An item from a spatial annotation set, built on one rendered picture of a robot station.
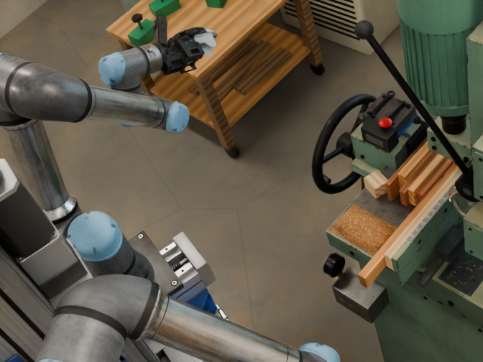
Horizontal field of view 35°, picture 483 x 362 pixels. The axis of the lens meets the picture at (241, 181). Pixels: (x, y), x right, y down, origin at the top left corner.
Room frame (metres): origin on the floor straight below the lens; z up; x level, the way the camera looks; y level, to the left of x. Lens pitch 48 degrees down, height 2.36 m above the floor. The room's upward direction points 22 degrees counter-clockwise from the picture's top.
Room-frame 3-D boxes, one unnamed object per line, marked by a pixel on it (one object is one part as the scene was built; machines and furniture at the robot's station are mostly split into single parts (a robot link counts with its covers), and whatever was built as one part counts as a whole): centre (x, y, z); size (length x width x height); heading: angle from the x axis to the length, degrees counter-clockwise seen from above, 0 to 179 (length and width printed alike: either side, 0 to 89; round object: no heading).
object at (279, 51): (2.58, -0.14, 0.32); 0.66 x 0.57 x 0.64; 119
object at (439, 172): (1.07, -0.47, 0.92); 0.25 x 0.02 x 0.05; 120
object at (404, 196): (1.08, -0.42, 0.93); 0.21 x 0.02 x 0.05; 120
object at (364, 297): (1.04, -0.18, 0.58); 0.12 x 0.08 x 0.08; 30
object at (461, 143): (1.03, -0.48, 1.03); 0.14 x 0.07 x 0.09; 30
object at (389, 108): (1.22, -0.38, 0.99); 0.13 x 0.11 x 0.06; 120
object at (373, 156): (1.22, -0.38, 0.91); 0.15 x 0.14 x 0.09; 120
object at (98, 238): (1.21, 0.37, 0.98); 0.13 x 0.12 x 0.14; 41
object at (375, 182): (1.10, -0.29, 0.92); 0.05 x 0.04 x 0.04; 12
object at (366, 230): (1.01, -0.22, 0.92); 0.14 x 0.09 x 0.04; 30
